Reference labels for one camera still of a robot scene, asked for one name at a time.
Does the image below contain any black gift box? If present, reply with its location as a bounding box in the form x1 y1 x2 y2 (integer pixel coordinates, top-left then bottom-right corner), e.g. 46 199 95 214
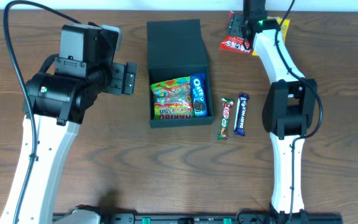
147 19 214 128

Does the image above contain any KitKat chocolate bar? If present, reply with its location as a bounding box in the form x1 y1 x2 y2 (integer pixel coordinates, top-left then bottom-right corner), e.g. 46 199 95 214
217 98 234 139

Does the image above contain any green Haribo gummy bag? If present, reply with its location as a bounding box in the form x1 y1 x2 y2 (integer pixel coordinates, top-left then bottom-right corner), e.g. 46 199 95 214
150 77 195 120

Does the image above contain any yellow seed snack bag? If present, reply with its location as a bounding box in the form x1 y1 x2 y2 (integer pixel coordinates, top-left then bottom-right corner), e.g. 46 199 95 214
252 16 290 57

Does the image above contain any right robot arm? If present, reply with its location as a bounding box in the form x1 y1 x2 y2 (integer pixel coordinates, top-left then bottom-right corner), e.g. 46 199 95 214
228 0 321 223

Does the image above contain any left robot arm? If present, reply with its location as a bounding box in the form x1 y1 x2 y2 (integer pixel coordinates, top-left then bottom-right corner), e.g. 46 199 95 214
0 23 137 223

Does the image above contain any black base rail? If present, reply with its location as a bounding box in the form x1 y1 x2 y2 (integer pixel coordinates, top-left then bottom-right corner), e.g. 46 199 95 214
53 213 343 224

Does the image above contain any blue Oreo cookie pack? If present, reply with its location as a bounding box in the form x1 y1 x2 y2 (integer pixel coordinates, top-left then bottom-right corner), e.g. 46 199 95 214
190 73 208 117

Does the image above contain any purple Dairy Milk bar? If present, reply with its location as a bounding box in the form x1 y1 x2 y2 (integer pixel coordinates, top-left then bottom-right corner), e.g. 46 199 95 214
234 94 249 136

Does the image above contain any red snack bag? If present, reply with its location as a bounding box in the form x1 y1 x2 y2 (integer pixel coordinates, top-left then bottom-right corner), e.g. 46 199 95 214
219 11 253 54

